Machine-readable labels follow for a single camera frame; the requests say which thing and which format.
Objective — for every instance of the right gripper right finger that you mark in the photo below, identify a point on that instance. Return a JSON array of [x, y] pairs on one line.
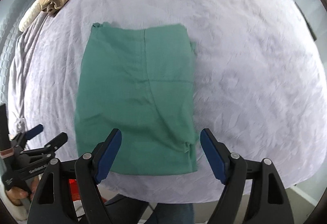
[[268, 201]]

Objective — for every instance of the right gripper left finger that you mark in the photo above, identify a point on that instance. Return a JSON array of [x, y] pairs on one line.
[[53, 202]]

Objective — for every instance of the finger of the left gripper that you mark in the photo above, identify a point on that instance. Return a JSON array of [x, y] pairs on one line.
[[21, 139], [47, 151]]

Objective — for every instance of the green work jacket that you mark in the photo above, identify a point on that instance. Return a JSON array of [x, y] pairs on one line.
[[140, 82]]

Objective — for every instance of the person's left hand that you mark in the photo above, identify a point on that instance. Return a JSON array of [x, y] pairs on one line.
[[16, 194]]

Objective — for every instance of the red box under bed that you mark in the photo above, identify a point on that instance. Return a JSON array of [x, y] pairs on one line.
[[74, 190]]

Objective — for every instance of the lavender plush bed blanket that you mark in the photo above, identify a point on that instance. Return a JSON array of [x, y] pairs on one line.
[[260, 85]]

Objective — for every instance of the cream pillow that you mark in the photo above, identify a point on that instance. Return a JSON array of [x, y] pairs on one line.
[[30, 15]]

